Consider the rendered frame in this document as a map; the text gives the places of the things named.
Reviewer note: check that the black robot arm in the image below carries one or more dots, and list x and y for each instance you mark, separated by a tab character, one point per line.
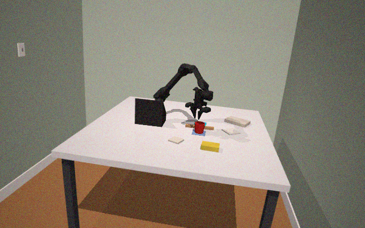
183	70

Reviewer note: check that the yellow rectangular block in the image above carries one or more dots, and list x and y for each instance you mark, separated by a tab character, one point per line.
210	146

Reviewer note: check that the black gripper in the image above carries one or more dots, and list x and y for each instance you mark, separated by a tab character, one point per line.
197	105

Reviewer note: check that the beige flat square tile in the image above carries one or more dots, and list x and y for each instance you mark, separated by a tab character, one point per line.
176	140

